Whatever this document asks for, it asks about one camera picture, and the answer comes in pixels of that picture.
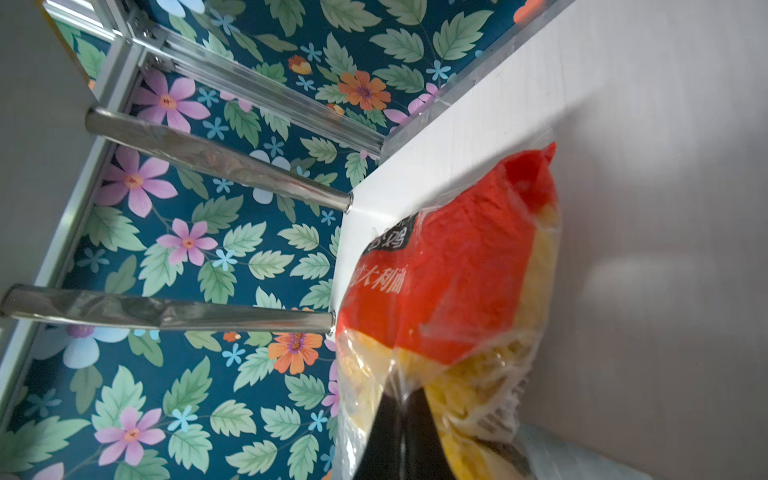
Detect red macaroni bag small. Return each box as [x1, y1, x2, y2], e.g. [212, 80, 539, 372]
[332, 145, 561, 479]

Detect white two-tier shelf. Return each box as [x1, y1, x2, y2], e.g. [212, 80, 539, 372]
[1, 1, 767, 479]

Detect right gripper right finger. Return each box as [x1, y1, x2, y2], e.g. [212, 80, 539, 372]
[403, 389, 455, 480]

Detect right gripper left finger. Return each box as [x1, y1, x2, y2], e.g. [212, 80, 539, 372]
[353, 394, 403, 480]

